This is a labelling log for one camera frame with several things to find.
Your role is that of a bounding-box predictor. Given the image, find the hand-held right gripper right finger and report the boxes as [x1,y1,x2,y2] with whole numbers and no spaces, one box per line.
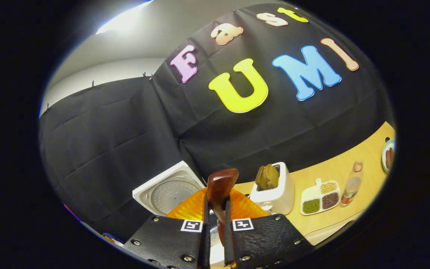
[224,189,314,269]

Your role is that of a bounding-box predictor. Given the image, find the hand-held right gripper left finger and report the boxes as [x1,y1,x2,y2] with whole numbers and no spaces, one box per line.
[124,187,211,269]

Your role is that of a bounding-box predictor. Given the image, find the white rice cooker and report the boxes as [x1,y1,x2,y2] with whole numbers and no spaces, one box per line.
[132,161,226,266]

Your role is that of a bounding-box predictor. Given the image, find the brown wooden spoon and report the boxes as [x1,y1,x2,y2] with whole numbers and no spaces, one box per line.
[206,168,240,245]

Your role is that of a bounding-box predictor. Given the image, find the white toaster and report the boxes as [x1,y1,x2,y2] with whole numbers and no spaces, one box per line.
[250,162,295,215]

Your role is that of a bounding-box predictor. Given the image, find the green mung beans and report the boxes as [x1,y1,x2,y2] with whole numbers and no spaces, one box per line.
[303,199,321,214]

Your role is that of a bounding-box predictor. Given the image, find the white divided dish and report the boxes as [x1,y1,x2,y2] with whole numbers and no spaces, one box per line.
[300,179,341,216]

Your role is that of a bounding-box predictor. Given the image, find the dark red beans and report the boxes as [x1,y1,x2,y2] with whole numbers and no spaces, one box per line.
[322,192,339,210]

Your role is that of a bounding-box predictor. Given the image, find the clear plastic bottle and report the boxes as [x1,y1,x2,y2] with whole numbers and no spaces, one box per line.
[340,161,364,207]

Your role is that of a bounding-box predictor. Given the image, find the black backdrop cloth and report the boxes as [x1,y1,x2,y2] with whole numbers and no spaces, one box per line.
[39,2,395,243]

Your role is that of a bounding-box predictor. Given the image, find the pale green plate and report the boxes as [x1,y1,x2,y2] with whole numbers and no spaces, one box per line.
[381,138,396,174]

